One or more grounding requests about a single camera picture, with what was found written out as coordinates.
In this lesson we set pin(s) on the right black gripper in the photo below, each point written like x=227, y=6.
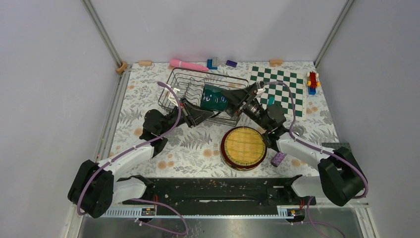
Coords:
x=237, y=97

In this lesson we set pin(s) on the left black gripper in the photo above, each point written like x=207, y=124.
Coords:
x=194, y=116

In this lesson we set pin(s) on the dark green mug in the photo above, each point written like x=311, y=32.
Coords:
x=212, y=99

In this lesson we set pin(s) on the beige plate dark red rim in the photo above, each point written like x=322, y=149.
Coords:
x=226, y=161

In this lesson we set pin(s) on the yellow woven bamboo tray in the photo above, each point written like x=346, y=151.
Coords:
x=243, y=145

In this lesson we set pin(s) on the mint green flower plate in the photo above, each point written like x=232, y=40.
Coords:
x=239, y=168

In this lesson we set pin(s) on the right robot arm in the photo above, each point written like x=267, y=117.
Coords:
x=341, y=178

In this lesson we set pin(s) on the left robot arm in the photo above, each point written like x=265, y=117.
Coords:
x=97, y=185

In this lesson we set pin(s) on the floral tablecloth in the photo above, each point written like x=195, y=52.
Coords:
x=194, y=152

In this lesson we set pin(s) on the green white chessboard mat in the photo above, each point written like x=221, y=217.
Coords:
x=289, y=82

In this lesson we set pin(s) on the purple lego brick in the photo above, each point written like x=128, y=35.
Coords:
x=231, y=63

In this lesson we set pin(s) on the blue grey lego bricks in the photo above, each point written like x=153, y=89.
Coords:
x=212, y=64

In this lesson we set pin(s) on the pink toy bat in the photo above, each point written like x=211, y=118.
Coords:
x=187, y=65

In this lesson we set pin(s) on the right wooden block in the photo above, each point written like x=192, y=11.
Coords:
x=275, y=62

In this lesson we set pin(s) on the purple glitter tube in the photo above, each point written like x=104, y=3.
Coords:
x=278, y=158

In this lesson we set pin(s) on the left wooden block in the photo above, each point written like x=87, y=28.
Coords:
x=145, y=63

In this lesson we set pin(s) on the red yellow blue lego toy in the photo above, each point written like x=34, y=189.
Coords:
x=312, y=82

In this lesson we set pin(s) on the corner wooden block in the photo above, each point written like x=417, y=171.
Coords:
x=122, y=68

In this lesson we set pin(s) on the grey lego baseplate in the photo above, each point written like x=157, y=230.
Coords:
x=336, y=145

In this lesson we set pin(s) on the black wire dish rack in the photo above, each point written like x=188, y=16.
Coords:
x=189, y=84

